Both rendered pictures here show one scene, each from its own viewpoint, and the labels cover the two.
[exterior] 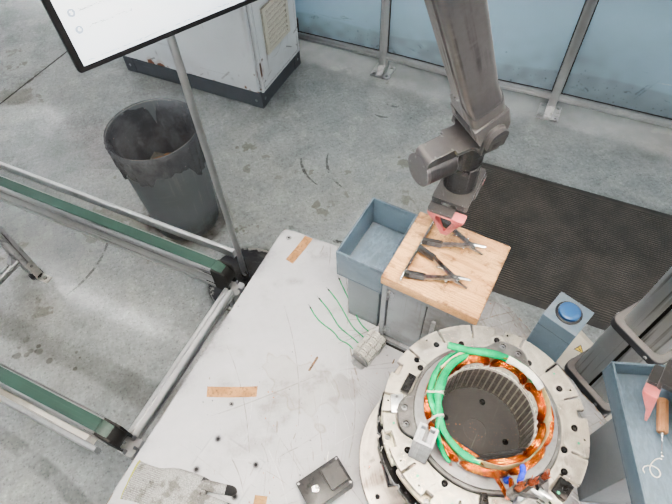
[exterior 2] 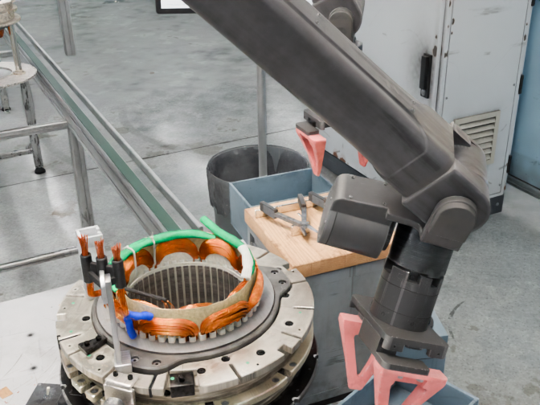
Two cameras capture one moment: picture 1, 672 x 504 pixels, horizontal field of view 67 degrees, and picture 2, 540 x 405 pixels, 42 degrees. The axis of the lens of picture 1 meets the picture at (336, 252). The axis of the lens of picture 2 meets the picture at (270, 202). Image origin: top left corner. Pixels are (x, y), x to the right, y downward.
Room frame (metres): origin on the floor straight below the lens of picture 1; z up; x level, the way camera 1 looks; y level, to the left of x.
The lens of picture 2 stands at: (-0.28, -0.75, 1.61)
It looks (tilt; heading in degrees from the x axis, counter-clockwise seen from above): 27 degrees down; 37
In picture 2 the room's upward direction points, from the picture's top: 1 degrees counter-clockwise
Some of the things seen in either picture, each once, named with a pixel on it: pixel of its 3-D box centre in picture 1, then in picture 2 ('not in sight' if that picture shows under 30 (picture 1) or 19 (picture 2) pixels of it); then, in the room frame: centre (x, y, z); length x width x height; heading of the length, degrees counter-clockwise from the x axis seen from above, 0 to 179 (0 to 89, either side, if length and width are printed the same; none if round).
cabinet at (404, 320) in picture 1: (436, 300); (319, 304); (0.57, -0.22, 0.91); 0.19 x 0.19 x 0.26; 58
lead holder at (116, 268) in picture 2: (527, 486); (103, 270); (0.12, -0.23, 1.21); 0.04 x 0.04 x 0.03; 58
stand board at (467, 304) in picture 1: (446, 264); (321, 230); (0.57, -0.22, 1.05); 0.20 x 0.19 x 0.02; 58
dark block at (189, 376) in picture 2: (562, 489); (182, 382); (0.14, -0.31, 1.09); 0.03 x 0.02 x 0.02; 135
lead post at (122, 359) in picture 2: (533, 499); (117, 323); (0.12, -0.25, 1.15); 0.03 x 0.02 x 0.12; 50
